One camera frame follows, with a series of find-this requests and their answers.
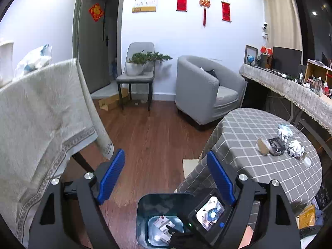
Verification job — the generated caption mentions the crumpled foil ball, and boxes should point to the crumpled foil ball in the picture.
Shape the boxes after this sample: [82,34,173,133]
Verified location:
[277,124,293,143]

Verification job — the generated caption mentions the picture frame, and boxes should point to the picture frame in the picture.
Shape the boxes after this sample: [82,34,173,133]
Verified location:
[244,45,258,65]

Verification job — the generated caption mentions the yellow packet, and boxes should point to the yellow packet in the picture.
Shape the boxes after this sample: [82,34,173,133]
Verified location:
[297,204,316,229]

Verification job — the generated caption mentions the open cardboard box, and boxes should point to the open cardboard box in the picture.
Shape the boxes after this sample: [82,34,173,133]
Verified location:
[303,59,332,96]

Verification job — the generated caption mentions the black monitor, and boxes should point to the black monitor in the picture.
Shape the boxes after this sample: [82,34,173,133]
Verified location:
[272,46,303,73]

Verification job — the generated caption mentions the white ceramic pot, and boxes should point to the white ceramic pot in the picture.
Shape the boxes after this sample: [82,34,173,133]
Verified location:
[0,41,14,87]

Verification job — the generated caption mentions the potted green plant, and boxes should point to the potted green plant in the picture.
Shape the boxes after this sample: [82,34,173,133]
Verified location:
[126,51,173,76]

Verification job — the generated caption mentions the grey green door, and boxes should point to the grey green door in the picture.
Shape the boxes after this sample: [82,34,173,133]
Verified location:
[73,0,122,94]

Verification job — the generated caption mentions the flat cardboard box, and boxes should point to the flat cardboard box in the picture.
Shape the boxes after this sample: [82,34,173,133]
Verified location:
[99,88,130,111]

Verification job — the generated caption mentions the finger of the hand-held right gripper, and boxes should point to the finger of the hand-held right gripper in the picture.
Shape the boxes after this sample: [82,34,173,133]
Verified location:
[166,226,193,249]

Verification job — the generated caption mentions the table with beige cloth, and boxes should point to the table with beige cloth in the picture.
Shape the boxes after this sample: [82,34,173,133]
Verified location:
[0,58,115,247]

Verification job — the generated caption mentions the red diamond door sticker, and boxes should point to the red diamond door sticker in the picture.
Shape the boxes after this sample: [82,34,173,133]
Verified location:
[89,3,105,22]

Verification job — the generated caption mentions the black glossy packet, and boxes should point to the black glossy packet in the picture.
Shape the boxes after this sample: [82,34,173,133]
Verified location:
[267,137,287,156]

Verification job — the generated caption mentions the beige floor mat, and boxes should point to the beige floor mat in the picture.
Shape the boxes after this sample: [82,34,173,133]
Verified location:
[182,159,200,181]

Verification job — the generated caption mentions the grey dining chair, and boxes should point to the grey dining chair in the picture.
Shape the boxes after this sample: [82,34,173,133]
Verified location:
[116,42,155,112]

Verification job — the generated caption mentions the dark trash bin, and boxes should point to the dark trash bin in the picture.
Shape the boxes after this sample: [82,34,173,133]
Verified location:
[136,193,198,248]

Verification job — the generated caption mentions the grey armchair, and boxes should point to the grey armchair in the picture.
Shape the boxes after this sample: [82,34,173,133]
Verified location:
[175,55,247,130]

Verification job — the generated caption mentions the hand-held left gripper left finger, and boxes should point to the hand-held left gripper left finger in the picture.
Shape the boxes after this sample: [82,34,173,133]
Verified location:
[28,149,126,249]

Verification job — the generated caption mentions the cardboard tape roll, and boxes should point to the cardboard tape roll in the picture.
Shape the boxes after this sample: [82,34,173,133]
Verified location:
[257,137,272,155]

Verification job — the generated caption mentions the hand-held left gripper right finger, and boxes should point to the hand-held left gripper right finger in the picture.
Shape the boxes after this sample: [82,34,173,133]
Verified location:
[207,151,301,249]

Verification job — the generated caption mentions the beige curtain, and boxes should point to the beige curtain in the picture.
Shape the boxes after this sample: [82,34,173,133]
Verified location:
[262,0,303,57]

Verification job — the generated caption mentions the white red printed wrapper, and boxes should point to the white red printed wrapper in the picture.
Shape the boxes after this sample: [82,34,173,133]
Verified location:
[153,215,183,235]

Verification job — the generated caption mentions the white plastic bag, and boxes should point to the white plastic bag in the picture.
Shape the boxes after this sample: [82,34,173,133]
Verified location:
[14,44,52,78]

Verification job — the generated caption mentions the crumpled white paper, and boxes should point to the crumpled white paper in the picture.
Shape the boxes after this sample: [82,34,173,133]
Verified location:
[287,139,305,158]

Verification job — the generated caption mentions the grey fringed counter cloth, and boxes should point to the grey fringed counter cloth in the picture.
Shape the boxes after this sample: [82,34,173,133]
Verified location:
[239,63,332,135]

